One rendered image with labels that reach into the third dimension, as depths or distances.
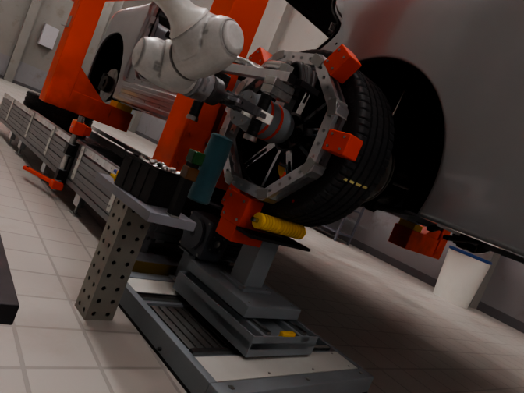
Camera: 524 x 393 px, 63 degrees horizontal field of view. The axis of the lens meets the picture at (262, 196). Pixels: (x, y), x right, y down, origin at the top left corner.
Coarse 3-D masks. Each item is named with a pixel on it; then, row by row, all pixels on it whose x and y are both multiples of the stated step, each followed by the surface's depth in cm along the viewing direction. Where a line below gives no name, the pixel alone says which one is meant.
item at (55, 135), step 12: (24, 120) 367; (36, 120) 353; (48, 120) 333; (48, 132) 317; (60, 132) 301; (48, 144) 309; (60, 144) 296; (84, 144) 272; (84, 156) 262; (96, 156) 250; (84, 168) 257; (96, 168) 246; (108, 168) 235; (108, 204) 224
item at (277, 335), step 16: (176, 288) 174; (192, 288) 167; (208, 288) 169; (192, 304) 165; (208, 304) 159; (224, 304) 160; (208, 320) 157; (224, 320) 151; (240, 320) 153; (256, 320) 151; (272, 320) 168; (288, 320) 166; (224, 336) 149; (240, 336) 144; (256, 336) 141; (272, 336) 146; (288, 336) 152; (304, 336) 159; (256, 352) 143; (272, 352) 149; (288, 352) 155; (304, 352) 162
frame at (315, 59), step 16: (320, 64) 145; (256, 80) 168; (320, 80) 143; (336, 80) 144; (336, 96) 137; (336, 112) 136; (224, 128) 173; (320, 128) 138; (336, 128) 139; (320, 144) 137; (320, 160) 142; (224, 176) 166; (240, 176) 167; (288, 176) 143; (304, 176) 139; (256, 192) 153; (272, 192) 147; (288, 192) 147
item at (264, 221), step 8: (256, 216) 150; (264, 216) 149; (272, 216) 154; (256, 224) 150; (264, 224) 149; (272, 224) 151; (280, 224) 154; (288, 224) 158; (296, 224) 163; (272, 232) 155; (280, 232) 156; (288, 232) 158; (296, 232) 161; (304, 232) 164
